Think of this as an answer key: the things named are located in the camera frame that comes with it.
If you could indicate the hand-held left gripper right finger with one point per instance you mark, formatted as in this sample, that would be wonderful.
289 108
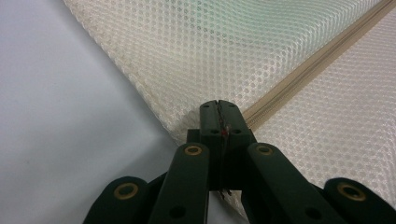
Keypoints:
235 133

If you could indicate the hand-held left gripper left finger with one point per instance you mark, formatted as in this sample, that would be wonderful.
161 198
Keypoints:
210 124

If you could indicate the cream mesh zipper bag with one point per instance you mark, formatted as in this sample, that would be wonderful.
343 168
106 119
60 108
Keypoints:
186 62

